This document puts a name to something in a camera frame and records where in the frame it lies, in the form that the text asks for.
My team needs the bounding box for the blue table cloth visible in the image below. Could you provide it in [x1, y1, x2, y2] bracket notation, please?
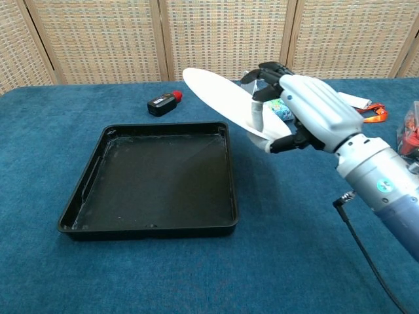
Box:
[0, 77, 419, 314]

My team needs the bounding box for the woven folding screen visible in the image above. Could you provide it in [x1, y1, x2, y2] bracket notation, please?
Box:
[0, 0, 419, 97]

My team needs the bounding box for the black square plastic tray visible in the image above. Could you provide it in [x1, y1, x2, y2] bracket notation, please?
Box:
[57, 121, 240, 242]

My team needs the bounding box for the orange lanyard strap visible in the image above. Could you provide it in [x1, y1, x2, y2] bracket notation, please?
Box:
[355, 103, 388, 124]

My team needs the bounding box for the black device with red cap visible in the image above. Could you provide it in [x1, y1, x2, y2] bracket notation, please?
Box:
[147, 90, 184, 117]

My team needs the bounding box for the white round plate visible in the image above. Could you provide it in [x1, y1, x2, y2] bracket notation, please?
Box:
[182, 67, 293, 141]

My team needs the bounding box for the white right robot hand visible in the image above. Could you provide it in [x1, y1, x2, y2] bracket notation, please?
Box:
[240, 61, 364, 155]

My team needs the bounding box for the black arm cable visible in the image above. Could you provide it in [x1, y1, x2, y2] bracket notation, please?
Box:
[332, 190, 412, 314]

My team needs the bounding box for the white card badge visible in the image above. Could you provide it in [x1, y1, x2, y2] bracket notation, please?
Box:
[337, 92, 373, 110]

